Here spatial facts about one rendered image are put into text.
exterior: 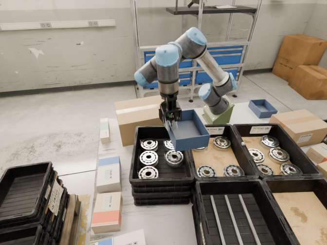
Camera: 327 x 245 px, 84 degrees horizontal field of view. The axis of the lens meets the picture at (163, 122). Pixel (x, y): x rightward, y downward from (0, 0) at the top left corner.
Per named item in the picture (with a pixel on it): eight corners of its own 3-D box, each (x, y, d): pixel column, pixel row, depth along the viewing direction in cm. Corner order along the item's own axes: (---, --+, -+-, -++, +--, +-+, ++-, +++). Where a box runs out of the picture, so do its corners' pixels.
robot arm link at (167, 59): (180, 43, 61) (177, 51, 55) (180, 74, 68) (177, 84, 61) (157, 43, 63) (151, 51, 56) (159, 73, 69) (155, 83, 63)
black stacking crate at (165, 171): (137, 140, 120) (136, 126, 113) (182, 139, 121) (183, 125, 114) (131, 196, 89) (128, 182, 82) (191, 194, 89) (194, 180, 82)
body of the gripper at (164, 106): (163, 125, 71) (161, 98, 64) (159, 113, 78) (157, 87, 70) (182, 121, 72) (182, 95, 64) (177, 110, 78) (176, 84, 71)
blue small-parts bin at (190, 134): (164, 123, 93) (165, 112, 88) (192, 119, 95) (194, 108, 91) (174, 151, 77) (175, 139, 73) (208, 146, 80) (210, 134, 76)
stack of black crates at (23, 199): (34, 201, 157) (6, 167, 129) (71, 194, 162) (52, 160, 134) (14, 254, 126) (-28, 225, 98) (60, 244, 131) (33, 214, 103)
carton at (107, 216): (100, 201, 98) (97, 193, 93) (122, 199, 99) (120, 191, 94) (94, 234, 85) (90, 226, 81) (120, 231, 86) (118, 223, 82)
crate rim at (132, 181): (136, 128, 114) (136, 125, 113) (183, 127, 115) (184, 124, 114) (128, 184, 83) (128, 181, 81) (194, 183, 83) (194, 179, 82)
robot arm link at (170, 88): (156, 76, 68) (177, 73, 69) (157, 87, 71) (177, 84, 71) (159, 85, 62) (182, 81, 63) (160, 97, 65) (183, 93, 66)
